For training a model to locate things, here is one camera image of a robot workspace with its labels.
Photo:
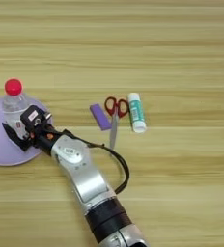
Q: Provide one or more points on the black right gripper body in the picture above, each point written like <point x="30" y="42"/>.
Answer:
<point x="44" y="138"/>

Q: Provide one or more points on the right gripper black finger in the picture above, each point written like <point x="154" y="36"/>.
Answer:
<point x="19" y="140"/>
<point x="48" y="116"/>

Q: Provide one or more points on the clear bottle with red cap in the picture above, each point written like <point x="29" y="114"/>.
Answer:
<point x="13" y="103"/>

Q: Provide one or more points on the purple rectangular block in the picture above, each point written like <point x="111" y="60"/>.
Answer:
<point x="101" y="117"/>

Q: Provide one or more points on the white and green glue stick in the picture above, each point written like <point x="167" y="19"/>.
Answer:
<point x="136" y="112"/>

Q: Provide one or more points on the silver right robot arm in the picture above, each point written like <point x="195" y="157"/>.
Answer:
<point x="88" y="180"/>

